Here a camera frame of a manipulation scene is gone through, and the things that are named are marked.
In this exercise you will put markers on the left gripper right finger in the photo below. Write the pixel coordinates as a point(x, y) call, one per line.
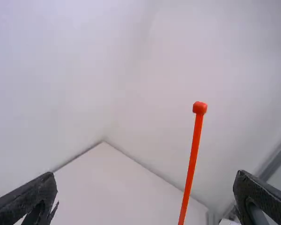
point(260, 199)

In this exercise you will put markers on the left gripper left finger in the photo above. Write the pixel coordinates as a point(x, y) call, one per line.
point(21, 201)

